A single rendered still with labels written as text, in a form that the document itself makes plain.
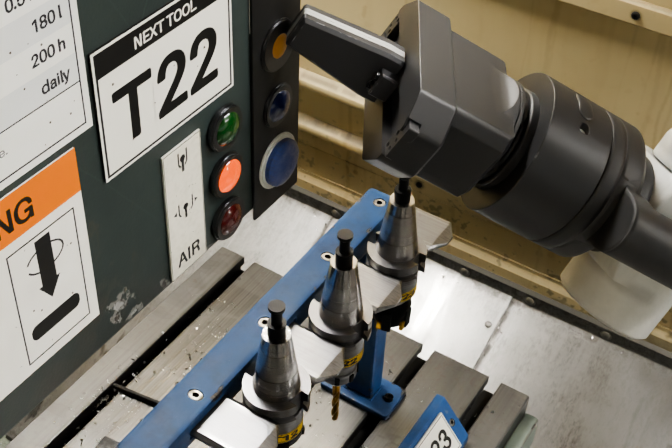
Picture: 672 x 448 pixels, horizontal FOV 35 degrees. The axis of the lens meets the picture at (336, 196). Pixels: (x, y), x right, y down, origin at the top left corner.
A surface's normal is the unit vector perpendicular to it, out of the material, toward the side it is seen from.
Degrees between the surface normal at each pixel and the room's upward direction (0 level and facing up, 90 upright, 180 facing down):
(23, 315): 90
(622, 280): 75
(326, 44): 90
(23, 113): 90
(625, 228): 60
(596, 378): 24
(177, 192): 90
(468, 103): 30
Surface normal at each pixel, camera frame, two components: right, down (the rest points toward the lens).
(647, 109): -0.54, 0.53
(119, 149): 0.84, 0.37
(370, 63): -0.04, 0.65
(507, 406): 0.04, -0.76
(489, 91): 0.53, -0.63
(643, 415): -0.18, -0.48
